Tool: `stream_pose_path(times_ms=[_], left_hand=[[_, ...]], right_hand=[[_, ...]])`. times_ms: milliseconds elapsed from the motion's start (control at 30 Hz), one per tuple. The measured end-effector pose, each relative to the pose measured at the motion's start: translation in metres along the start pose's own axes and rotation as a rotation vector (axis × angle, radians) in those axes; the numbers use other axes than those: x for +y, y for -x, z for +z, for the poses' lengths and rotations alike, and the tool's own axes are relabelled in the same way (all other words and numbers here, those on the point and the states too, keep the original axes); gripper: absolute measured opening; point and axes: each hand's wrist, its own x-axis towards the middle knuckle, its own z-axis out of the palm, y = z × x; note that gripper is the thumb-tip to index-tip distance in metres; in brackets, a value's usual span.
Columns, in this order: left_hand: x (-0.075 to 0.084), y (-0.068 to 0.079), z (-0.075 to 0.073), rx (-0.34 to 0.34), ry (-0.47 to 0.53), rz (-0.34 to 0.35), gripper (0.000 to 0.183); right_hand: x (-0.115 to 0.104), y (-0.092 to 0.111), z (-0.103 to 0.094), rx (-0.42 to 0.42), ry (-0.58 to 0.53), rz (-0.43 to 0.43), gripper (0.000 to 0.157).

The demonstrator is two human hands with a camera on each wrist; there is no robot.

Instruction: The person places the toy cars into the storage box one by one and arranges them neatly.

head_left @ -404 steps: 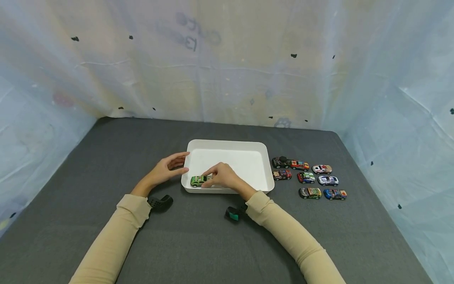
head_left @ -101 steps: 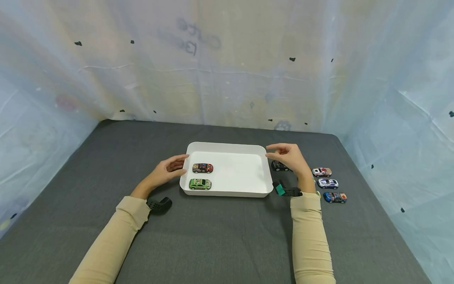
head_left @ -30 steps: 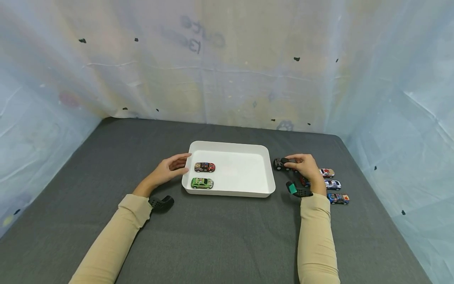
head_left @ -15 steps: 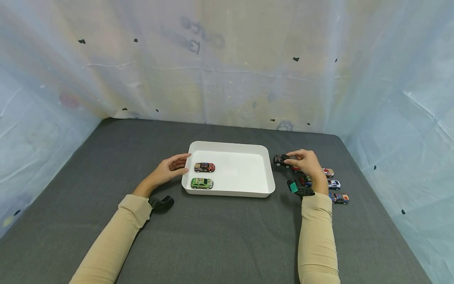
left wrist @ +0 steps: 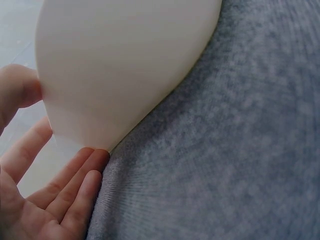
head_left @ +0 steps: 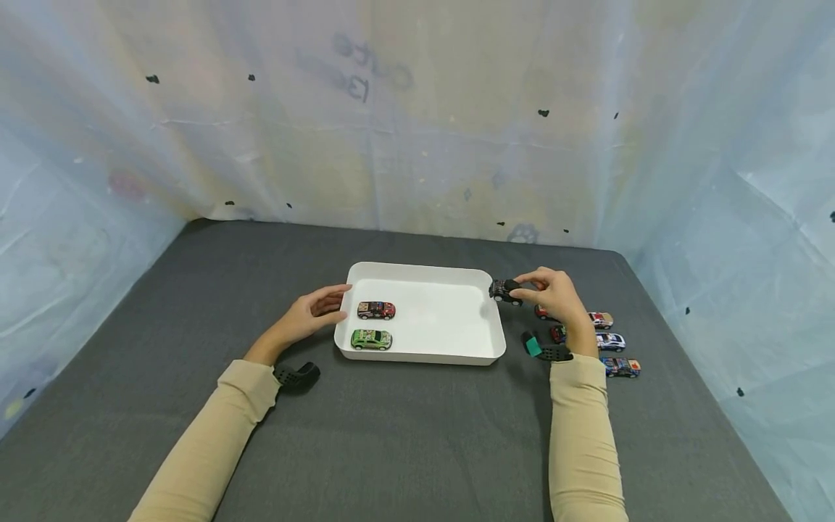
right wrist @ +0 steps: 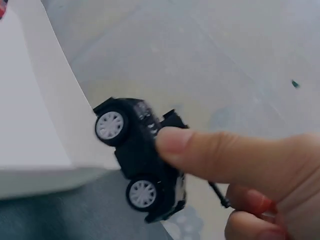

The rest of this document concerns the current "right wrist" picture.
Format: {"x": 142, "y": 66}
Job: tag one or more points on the person's right hand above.
{"x": 275, "y": 162}

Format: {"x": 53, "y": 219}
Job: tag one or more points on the person's right thumb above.
{"x": 212, "y": 155}

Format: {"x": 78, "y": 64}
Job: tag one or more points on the black toy car white wheels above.
{"x": 136, "y": 152}

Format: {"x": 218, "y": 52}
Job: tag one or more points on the red and black object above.
{"x": 2, "y": 8}

